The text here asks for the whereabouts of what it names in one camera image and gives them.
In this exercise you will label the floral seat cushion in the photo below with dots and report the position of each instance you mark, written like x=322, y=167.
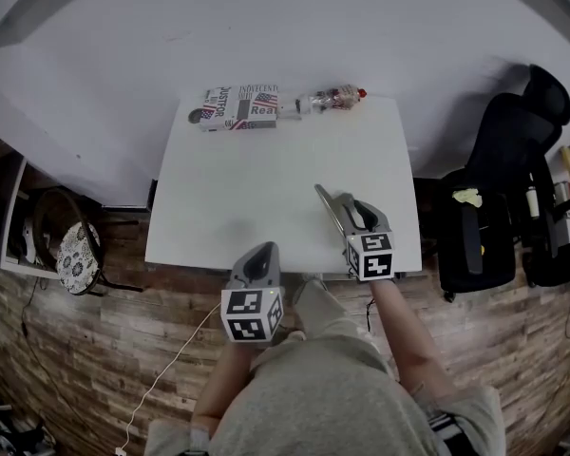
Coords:
x=78, y=259

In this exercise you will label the flag print box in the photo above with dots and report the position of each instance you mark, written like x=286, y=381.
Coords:
x=240, y=109

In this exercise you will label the dark round tape roll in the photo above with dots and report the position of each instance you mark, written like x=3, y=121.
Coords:
x=195, y=116

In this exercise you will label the person's light shoe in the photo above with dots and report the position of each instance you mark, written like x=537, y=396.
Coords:
x=297, y=335

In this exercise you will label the clear plastic bottle red cap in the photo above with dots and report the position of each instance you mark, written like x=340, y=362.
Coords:
x=332, y=98

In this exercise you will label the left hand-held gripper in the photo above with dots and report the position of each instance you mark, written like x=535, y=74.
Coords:
x=252, y=311

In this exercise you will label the small white object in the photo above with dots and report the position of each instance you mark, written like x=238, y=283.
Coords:
x=289, y=111

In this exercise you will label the person's grey shirt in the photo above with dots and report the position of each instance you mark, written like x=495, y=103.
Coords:
x=323, y=406

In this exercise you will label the person's beige trouser leg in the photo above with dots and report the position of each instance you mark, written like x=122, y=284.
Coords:
x=328, y=311

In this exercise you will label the white table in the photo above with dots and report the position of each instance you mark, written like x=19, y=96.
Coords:
x=266, y=169

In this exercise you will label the black office chair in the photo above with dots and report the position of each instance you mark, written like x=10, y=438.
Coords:
x=513, y=131

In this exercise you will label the white drawer unit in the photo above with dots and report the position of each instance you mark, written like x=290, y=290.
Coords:
x=566, y=212

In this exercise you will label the pale yellow cloth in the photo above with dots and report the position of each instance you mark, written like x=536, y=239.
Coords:
x=468, y=196

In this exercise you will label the black round back chair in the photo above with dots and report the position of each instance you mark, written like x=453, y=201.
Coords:
x=123, y=286

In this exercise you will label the person's right forearm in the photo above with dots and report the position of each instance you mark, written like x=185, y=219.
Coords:
x=408, y=340

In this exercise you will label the white appliance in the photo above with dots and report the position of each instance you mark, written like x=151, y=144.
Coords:
x=28, y=233

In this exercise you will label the white bottle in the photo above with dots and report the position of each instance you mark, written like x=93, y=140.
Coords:
x=532, y=201

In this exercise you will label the white side desk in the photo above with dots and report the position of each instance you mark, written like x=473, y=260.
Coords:
x=13, y=207

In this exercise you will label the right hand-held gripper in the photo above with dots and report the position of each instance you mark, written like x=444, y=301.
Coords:
x=373, y=257

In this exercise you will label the person's left forearm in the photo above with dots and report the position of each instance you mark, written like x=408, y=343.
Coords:
x=223, y=378

